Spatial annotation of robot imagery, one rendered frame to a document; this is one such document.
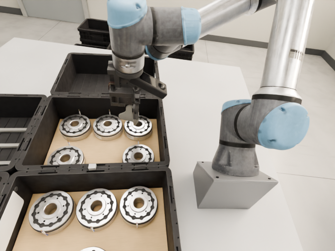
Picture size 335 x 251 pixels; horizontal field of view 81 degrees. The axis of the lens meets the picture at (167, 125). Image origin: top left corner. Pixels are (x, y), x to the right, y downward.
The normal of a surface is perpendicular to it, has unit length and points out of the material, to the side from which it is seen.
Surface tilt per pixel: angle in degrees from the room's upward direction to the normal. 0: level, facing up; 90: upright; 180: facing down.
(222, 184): 90
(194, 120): 0
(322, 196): 0
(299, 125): 55
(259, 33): 90
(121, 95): 97
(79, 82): 0
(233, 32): 90
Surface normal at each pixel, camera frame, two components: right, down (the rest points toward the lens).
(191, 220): 0.11, -0.67
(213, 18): 0.40, 0.39
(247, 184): 0.03, 0.74
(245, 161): 0.14, -0.21
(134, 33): 0.29, 0.77
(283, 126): 0.23, 0.22
